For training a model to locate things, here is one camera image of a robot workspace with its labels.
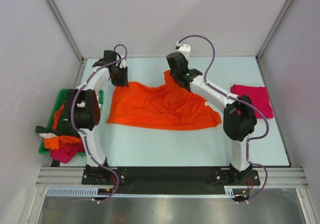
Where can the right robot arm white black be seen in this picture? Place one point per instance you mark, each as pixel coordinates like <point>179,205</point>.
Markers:
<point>238,120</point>

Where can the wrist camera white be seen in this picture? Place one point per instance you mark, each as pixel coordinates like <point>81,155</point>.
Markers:
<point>122,64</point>
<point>184,49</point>

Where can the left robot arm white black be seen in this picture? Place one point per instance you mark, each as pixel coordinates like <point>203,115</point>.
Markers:
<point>85,114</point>

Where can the aluminium frame rail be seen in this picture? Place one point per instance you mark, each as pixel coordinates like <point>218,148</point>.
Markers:
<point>72,176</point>

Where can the folded magenta t shirt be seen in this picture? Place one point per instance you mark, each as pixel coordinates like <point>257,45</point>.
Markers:
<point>258,95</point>

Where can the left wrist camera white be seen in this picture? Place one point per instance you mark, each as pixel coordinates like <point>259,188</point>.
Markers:
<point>122,64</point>

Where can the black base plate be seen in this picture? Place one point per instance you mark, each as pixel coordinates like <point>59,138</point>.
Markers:
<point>170,180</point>

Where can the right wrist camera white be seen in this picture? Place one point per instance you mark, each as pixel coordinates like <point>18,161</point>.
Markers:
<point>184,49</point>

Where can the grey slotted cable duct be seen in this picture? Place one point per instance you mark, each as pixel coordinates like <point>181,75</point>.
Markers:
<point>101,193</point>

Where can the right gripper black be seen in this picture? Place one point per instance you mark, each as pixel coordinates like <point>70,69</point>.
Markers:
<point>171,73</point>

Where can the magenta t shirt in bin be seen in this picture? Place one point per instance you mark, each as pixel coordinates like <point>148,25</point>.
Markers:
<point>66,153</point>

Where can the orange t shirt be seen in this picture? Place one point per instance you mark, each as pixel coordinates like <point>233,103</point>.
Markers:
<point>167,107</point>
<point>58,142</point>

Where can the dark green t shirt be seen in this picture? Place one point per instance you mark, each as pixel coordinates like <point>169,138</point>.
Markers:
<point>61,126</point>

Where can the green plastic bin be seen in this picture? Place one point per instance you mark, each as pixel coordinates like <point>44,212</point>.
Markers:
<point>61,98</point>

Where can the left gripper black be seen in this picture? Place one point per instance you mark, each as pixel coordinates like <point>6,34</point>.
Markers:
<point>125,80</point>

